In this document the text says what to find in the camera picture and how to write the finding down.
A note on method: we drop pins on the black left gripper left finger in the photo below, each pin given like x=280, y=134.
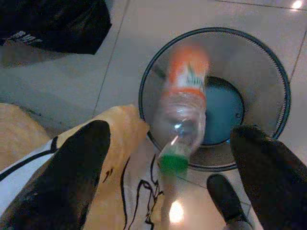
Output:
x=62, y=172

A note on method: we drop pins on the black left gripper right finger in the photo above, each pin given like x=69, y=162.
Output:
x=275, y=182

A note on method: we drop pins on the cartoon print bed sheet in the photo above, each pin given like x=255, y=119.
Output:
x=124, y=143

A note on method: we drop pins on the clear bottle orange label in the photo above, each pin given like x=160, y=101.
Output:
x=182, y=107

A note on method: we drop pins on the robot black foot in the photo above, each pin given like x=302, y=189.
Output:
x=223, y=196

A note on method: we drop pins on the dark mesh wastebasket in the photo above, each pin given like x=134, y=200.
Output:
x=259, y=72

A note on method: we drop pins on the black garment white lettering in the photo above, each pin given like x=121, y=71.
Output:
x=60, y=24

